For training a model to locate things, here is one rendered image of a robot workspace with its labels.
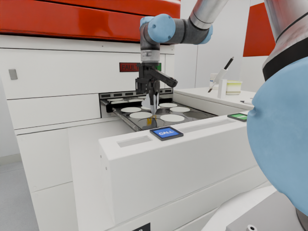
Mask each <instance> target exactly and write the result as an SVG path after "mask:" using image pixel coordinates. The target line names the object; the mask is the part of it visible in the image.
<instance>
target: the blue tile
mask: <svg viewBox="0 0 308 231"><path fill-rule="evenodd" d="M154 132H155V133H157V134H158V135H159V136H161V137H162V138H164V137H168V136H172V135H177V134H179V133H177V132H175V131H173V130H172V129H170V128H166V129H161V130H157V131H154Z"/></svg>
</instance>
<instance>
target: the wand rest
mask: <svg viewBox="0 0 308 231"><path fill-rule="evenodd" d="M227 71H228V69H226V70H225V69H223V68H221V70H220V71H219V73H218V74H217V76H216V78H215V79H214V81H213V82H212V83H213V84H214V85H219V87H218V96H217V98H219V99H223V98H225V96H226V86H227V79H222V78H223V76H224V75H225V74H226V72H227Z"/></svg>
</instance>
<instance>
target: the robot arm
mask: <svg viewBox="0 0 308 231"><path fill-rule="evenodd" d="M227 2H228V0H197V2H196V4H195V6H194V8H193V10H192V12H191V14H190V16H189V18H188V19H177V18H172V17H170V16H169V15H167V14H160V15H157V16H146V17H143V18H142V19H141V20H140V28H139V29H140V49H141V61H142V62H141V63H137V67H138V68H139V77H137V79H135V87H136V92H140V93H148V94H147V95H146V100H144V101H142V106H143V107H146V108H149V109H151V112H152V115H154V114H155V113H156V111H157V108H158V103H159V98H160V81H162V82H164V83H165V84H167V85H168V86H169V87H171V88H174V87H176V85H177V83H178V81H177V80H176V79H174V78H172V77H169V76H168V75H166V74H164V73H162V72H160V71H159V70H157V69H155V68H154V66H159V64H160V63H159V62H158V61H160V43H164V44H194V45H198V44H206V43H208V42H209V41H210V39H211V35H212V34H213V25H212V24H213V22H214V21H215V19H216V18H217V16H218V15H219V14H220V12H221V11H222V9H223V8H224V6H225V5H226V3H227ZM264 3H265V7H266V10H267V14H268V18H269V22H270V25H271V29H272V32H273V36H274V39H275V44H276V45H275V48H274V50H273V51H272V52H271V54H270V55H269V56H268V58H267V59H266V60H265V62H264V63H263V65H262V72H263V75H264V79H265V83H264V84H263V85H262V86H261V87H260V88H259V89H258V91H257V92H256V94H255V96H254V97H253V99H252V104H253V106H254V108H253V110H250V111H249V112H248V114H247V137H248V141H249V145H250V148H251V151H252V153H253V156H254V158H255V160H256V162H257V164H258V165H259V167H260V169H261V171H262V172H263V173H264V175H265V176H266V178H267V179H268V180H269V182H270V183H271V184H272V185H273V186H274V188H275V189H276V190H277V191H278V192H280V193H283V194H285V195H286V196H287V197H288V198H289V200H290V201H291V203H292V204H293V205H294V206H295V207H296V208H297V209H298V210H300V211H301V212H302V213H304V214H305V215H306V216H308V0H264Z"/></svg>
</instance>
